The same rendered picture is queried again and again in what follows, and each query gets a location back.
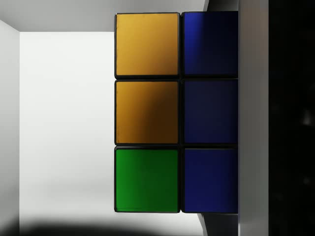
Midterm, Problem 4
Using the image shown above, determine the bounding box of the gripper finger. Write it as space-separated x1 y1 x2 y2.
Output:
197 213 239 236
203 0 239 12

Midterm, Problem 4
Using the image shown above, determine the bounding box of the puzzle cube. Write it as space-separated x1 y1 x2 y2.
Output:
114 11 239 214

